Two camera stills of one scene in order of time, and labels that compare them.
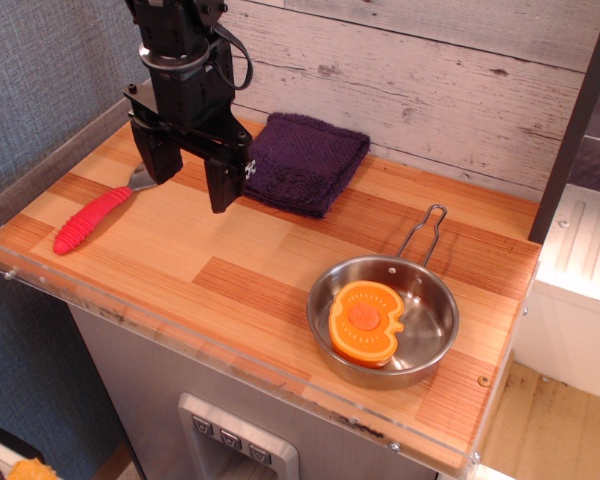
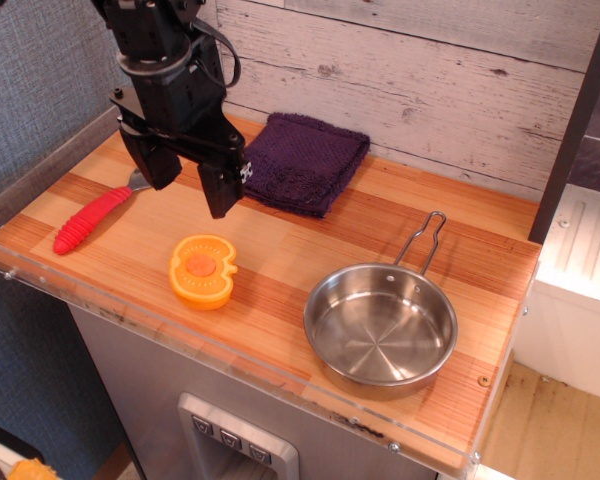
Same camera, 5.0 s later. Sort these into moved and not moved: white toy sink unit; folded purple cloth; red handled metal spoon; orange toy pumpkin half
Moved: orange toy pumpkin half
Not moved: red handled metal spoon; white toy sink unit; folded purple cloth
